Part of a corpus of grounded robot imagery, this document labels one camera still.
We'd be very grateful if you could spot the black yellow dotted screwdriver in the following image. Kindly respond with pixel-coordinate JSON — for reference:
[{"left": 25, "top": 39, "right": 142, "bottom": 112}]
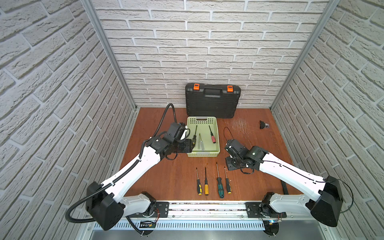
[{"left": 192, "top": 126, "right": 198, "bottom": 149}]

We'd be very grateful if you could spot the light green perforated bin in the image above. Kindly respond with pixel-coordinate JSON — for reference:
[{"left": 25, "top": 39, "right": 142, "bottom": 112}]
[{"left": 187, "top": 117, "right": 220, "bottom": 158}]

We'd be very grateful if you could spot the pink handle screwdriver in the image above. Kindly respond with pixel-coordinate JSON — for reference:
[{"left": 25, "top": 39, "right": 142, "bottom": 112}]
[{"left": 209, "top": 126, "right": 217, "bottom": 144}]

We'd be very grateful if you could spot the small black yellow screwdriver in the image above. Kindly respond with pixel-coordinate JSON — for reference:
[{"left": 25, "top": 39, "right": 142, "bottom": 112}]
[{"left": 224, "top": 167, "right": 232, "bottom": 194}]

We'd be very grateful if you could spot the clear handle screwdriver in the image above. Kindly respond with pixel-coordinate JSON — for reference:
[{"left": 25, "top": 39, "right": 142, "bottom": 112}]
[{"left": 198, "top": 134, "right": 205, "bottom": 152}]

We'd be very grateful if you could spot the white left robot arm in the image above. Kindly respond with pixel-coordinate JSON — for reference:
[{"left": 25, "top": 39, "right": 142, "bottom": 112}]
[{"left": 86, "top": 138, "right": 196, "bottom": 231}]

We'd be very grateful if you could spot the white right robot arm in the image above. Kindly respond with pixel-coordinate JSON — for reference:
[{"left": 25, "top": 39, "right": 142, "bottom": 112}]
[{"left": 225, "top": 139, "right": 344, "bottom": 227}]

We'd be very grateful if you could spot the small black knob object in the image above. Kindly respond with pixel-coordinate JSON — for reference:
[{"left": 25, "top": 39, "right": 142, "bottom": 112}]
[{"left": 259, "top": 121, "right": 270, "bottom": 129}]

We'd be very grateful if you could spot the black plastic tool case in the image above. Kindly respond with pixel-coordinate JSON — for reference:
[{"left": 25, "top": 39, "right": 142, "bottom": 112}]
[{"left": 185, "top": 83, "right": 241, "bottom": 119}]

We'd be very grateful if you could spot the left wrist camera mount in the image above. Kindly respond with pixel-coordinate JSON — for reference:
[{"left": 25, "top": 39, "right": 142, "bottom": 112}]
[{"left": 164, "top": 123, "right": 190, "bottom": 143}]

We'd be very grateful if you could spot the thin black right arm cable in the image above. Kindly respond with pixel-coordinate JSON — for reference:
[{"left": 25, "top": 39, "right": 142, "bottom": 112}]
[{"left": 223, "top": 126, "right": 354, "bottom": 214}]

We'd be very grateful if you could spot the green handle screwdriver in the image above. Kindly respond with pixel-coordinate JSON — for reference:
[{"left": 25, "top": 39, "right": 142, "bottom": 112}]
[{"left": 216, "top": 163, "right": 224, "bottom": 199}]

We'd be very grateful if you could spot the orange handle screwdriver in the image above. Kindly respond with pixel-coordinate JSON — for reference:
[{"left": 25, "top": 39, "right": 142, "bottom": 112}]
[{"left": 204, "top": 168, "right": 209, "bottom": 196}]

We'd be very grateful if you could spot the aluminium front rail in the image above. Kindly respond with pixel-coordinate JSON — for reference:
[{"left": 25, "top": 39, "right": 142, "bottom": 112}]
[{"left": 130, "top": 200, "right": 314, "bottom": 221}]

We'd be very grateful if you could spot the black corrugated cable conduit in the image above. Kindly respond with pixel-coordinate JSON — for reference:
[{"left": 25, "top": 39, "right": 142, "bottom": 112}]
[{"left": 65, "top": 103, "right": 178, "bottom": 224}]

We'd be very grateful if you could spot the aluminium corner frame post left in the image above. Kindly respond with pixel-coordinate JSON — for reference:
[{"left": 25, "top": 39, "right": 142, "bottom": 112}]
[{"left": 82, "top": 0, "right": 137, "bottom": 111}]

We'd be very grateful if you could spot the aluminium corner frame post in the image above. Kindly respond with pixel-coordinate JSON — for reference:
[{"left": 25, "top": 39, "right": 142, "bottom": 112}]
[
  {"left": 270, "top": 0, "right": 340, "bottom": 111},
  {"left": 82, "top": 0, "right": 137, "bottom": 111}
]

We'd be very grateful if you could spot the aluminium corner frame post right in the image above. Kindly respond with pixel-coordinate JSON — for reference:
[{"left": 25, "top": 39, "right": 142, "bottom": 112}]
[{"left": 270, "top": 0, "right": 340, "bottom": 111}]

